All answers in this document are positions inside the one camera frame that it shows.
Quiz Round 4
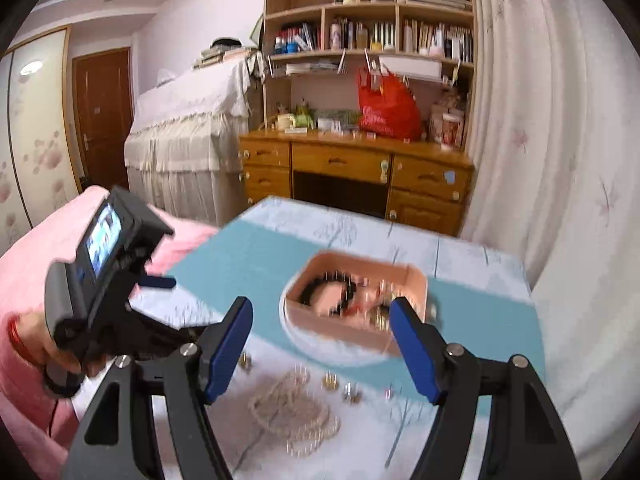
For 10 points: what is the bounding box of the red string bracelet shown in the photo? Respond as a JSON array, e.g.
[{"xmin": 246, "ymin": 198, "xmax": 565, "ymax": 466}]
[{"xmin": 7, "ymin": 316, "xmax": 28, "ymax": 358}]

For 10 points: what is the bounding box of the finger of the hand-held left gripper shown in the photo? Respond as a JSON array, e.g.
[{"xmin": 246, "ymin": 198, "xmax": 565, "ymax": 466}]
[
  {"xmin": 127, "ymin": 300, "xmax": 213, "ymax": 361},
  {"xmin": 135, "ymin": 271, "xmax": 177, "ymax": 292}
]

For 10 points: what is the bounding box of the pink jewelry box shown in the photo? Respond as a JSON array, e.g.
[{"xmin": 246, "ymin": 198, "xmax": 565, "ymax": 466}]
[{"xmin": 284, "ymin": 251, "xmax": 430, "ymax": 358}]

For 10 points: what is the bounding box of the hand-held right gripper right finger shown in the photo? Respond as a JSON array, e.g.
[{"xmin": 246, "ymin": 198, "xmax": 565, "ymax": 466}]
[{"xmin": 387, "ymin": 296, "xmax": 583, "ymax": 480}]

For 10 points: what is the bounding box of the white lace furniture cover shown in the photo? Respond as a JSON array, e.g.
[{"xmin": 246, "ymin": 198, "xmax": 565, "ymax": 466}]
[{"xmin": 124, "ymin": 57, "xmax": 252, "ymax": 228}]

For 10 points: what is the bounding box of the wooden desk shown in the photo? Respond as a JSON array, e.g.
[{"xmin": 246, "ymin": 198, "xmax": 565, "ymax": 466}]
[{"xmin": 237, "ymin": 127, "xmax": 476, "ymax": 238}]

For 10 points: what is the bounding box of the floral wardrobe sliding door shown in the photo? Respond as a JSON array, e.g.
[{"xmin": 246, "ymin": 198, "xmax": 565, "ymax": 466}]
[{"xmin": 0, "ymin": 27, "xmax": 83, "ymax": 256}]

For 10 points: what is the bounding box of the brown wooden door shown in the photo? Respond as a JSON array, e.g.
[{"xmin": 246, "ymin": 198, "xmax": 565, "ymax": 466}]
[{"xmin": 71, "ymin": 47, "xmax": 135, "ymax": 193}]

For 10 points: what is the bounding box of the pink blanket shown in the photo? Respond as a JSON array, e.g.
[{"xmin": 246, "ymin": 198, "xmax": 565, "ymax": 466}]
[{"xmin": 0, "ymin": 185, "xmax": 221, "ymax": 480}]

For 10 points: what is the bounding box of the wire rack with papers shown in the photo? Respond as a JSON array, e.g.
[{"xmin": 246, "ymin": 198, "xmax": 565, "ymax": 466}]
[{"xmin": 267, "ymin": 54, "xmax": 347, "ymax": 79}]

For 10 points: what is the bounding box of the person's left hand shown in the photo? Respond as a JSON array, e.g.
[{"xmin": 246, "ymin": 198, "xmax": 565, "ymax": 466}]
[{"xmin": 17, "ymin": 311, "xmax": 107, "ymax": 377}]

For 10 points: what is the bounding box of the row of books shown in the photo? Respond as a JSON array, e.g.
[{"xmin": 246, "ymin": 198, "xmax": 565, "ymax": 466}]
[{"xmin": 274, "ymin": 17, "xmax": 474, "ymax": 62}]

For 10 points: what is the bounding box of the wooden bookshelf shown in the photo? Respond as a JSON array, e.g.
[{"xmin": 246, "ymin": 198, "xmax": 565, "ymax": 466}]
[{"xmin": 262, "ymin": 0, "xmax": 476, "ymax": 133}]

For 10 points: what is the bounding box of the white floral curtain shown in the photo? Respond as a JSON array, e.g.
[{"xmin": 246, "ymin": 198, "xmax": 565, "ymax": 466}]
[{"xmin": 460, "ymin": 0, "xmax": 640, "ymax": 480}]

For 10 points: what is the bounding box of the red plastic bag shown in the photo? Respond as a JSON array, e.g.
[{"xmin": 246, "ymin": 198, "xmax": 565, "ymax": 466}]
[{"xmin": 356, "ymin": 66, "xmax": 425, "ymax": 142}]

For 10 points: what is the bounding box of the white pearl necklace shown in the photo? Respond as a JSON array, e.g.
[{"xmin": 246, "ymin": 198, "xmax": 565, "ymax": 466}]
[{"xmin": 248, "ymin": 367, "xmax": 341, "ymax": 458}]

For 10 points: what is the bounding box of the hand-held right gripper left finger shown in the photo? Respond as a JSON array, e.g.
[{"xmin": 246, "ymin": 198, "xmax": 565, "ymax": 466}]
[{"xmin": 60, "ymin": 296, "xmax": 256, "ymax": 480}]

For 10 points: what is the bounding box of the stack of books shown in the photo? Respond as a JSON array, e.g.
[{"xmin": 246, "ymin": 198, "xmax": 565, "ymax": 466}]
[{"xmin": 192, "ymin": 45, "xmax": 251, "ymax": 68}]

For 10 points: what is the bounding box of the red patterned paper cup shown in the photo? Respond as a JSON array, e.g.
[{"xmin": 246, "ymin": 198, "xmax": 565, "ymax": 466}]
[{"xmin": 441, "ymin": 112, "xmax": 466, "ymax": 149}]

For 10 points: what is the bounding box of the black bead bracelet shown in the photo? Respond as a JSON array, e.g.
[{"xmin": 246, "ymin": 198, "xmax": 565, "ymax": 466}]
[{"xmin": 299, "ymin": 274, "xmax": 362, "ymax": 312}]

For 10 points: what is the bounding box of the patterned gift bag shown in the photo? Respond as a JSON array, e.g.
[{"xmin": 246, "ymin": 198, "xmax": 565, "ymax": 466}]
[{"xmin": 429, "ymin": 87, "xmax": 469, "ymax": 147}]

